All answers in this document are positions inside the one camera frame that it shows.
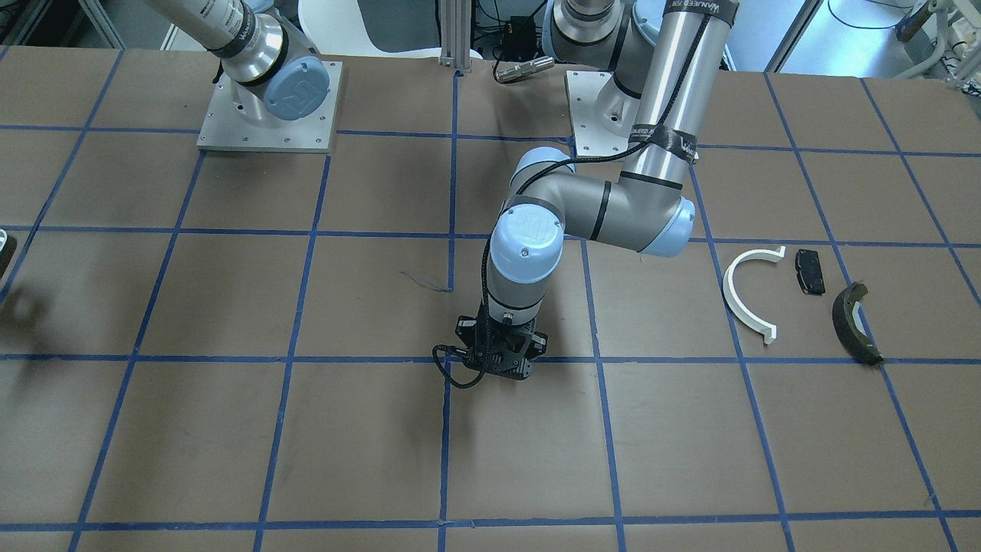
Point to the white curved plastic clamp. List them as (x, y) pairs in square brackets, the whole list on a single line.
[(768, 331)]

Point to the black electronics box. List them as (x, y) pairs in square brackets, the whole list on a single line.
[(520, 32)]

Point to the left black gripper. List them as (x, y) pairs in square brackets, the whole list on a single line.
[(539, 341)]

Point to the silver cylindrical tool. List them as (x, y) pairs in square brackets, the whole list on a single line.
[(522, 70)]

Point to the dark green brake shoe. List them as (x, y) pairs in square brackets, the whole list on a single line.
[(859, 346)]

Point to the aluminium frame post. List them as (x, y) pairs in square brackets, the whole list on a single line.
[(455, 34)]

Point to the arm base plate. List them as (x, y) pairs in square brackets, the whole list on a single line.
[(602, 115), (237, 122)]

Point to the small black brake pad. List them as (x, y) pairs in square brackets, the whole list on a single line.
[(809, 272)]

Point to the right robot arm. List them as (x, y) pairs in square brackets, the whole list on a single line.
[(258, 50)]

